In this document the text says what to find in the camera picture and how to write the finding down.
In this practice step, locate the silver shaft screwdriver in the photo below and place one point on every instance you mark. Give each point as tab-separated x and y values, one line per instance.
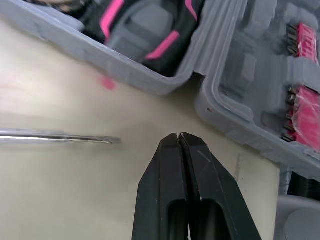
50	137

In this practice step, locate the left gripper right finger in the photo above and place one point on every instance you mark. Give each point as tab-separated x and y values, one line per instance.
212	190

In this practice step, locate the black and pink pliers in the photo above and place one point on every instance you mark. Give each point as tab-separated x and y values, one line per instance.
162	67

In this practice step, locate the robot body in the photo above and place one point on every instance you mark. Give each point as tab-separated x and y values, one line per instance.
300	220

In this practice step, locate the pink bit holder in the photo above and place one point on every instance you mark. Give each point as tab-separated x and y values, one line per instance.
307	40
307	117

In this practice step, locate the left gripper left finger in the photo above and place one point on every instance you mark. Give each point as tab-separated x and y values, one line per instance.
162	175

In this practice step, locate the grey tool case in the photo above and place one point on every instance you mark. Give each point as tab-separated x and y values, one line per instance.
140	72

